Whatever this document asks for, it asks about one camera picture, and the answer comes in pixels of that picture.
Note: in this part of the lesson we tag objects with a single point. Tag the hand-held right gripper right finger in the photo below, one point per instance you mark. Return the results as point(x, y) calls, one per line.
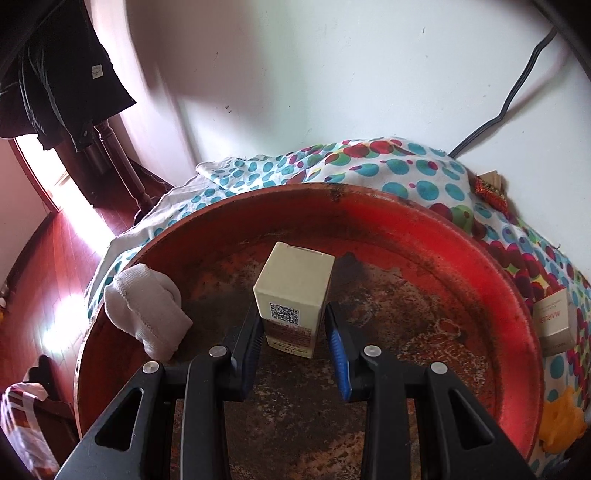
point(339, 362)

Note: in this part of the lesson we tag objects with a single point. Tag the small white cardboard box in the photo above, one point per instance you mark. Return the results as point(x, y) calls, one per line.
point(554, 323)

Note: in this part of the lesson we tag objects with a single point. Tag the polka dot cloth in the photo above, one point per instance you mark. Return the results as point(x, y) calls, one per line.
point(415, 175)

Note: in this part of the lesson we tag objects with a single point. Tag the dark wooden furniture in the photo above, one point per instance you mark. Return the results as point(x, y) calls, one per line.
point(51, 406)

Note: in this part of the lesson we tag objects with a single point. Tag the black jacket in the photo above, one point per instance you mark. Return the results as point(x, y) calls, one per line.
point(55, 83)

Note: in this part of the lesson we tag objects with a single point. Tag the wooden chair with cloth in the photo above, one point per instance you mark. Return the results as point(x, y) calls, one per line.
point(23, 424)

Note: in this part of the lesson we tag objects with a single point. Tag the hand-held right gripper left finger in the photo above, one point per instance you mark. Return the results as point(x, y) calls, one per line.
point(251, 353)

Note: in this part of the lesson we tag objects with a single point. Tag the cream cardboard box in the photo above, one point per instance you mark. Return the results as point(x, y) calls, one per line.
point(291, 286)

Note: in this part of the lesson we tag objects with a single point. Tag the orange rubber toy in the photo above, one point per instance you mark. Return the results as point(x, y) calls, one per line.
point(561, 420)

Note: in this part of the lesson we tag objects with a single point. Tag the red round metal tray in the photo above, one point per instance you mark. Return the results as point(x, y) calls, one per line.
point(415, 300)

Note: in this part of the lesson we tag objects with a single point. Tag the white sock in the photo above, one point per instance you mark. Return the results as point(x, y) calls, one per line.
point(138, 304)

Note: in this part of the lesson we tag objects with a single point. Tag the dark wooden coat stand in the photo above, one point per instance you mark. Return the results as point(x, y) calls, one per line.
point(120, 157)

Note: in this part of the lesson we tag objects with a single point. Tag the red and gold packet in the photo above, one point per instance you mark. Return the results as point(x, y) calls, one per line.
point(489, 191)

